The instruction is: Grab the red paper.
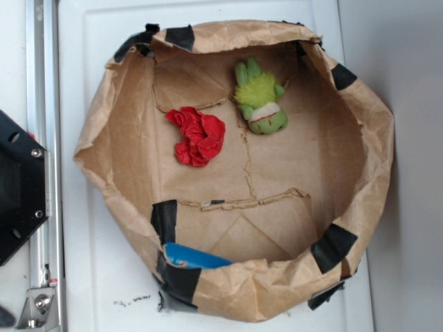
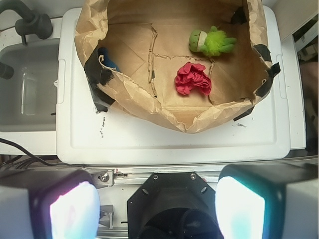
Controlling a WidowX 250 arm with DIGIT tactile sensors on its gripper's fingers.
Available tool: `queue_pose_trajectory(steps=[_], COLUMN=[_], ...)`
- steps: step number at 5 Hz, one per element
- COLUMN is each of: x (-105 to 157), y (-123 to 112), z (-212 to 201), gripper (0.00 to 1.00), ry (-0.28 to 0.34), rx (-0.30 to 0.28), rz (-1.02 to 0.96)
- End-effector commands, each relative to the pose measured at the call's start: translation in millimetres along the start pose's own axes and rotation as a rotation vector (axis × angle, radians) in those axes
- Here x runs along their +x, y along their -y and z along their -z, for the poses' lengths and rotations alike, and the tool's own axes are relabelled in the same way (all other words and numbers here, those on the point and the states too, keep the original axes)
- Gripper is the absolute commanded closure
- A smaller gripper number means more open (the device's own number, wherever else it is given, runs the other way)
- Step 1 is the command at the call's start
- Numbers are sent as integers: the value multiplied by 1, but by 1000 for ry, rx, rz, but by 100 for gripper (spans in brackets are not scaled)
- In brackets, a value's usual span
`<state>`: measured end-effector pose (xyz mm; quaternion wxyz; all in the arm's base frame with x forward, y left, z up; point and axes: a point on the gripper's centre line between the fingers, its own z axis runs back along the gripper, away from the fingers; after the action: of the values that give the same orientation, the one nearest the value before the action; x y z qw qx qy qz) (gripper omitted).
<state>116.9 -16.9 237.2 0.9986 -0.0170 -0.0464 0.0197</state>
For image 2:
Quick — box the gripper right finger with pad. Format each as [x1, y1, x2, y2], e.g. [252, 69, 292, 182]
[215, 163, 319, 239]

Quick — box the gripper left finger with pad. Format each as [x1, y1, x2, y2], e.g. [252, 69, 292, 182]
[0, 169, 100, 239]

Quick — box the red paper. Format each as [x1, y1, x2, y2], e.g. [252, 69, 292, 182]
[174, 62, 212, 96]

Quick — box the white plastic cooler lid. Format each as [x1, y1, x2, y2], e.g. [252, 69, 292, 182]
[56, 8, 291, 165]

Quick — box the white sink basin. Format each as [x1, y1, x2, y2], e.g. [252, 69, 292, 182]
[0, 38, 59, 132]

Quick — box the blue plastic object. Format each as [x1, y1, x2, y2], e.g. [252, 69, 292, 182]
[97, 47, 120, 72]

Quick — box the green plush toy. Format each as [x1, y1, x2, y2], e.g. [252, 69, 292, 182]
[189, 25, 237, 57]

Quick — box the dark grey faucet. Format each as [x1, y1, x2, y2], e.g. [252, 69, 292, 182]
[0, 0, 53, 46]

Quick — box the brown paper bag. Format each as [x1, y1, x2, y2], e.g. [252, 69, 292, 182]
[74, 0, 280, 133]

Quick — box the black cable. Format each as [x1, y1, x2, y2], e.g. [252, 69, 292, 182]
[0, 138, 62, 166]

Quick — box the aluminium extrusion rail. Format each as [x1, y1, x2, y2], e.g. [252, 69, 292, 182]
[86, 163, 319, 186]

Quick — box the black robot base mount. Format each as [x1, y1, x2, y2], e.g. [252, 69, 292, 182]
[127, 174, 223, 239]

